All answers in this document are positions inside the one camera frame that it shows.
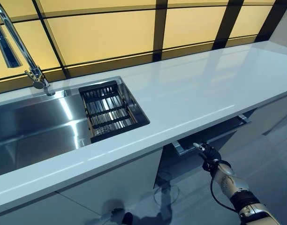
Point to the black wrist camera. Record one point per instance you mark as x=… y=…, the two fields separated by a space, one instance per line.
x=208 y=166

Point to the white counter side panel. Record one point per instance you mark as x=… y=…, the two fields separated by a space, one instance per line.
x=274 y=112

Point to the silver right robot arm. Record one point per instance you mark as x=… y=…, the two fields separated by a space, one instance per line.
x=228 y=180

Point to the chrome kitchen faucet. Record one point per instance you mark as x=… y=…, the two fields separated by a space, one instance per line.
x=36 y=72

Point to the black sink drying rack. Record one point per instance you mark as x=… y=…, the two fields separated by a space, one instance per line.
x=106 y=113

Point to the dark robot foot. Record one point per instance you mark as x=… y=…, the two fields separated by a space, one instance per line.
x=128 y=219

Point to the white cabinet front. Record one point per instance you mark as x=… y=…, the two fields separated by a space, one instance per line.
x=110 y=178

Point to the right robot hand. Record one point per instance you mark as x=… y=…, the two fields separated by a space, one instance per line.
x=211 y=154

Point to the stainless steel sink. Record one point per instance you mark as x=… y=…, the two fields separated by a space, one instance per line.
x=40 y=126

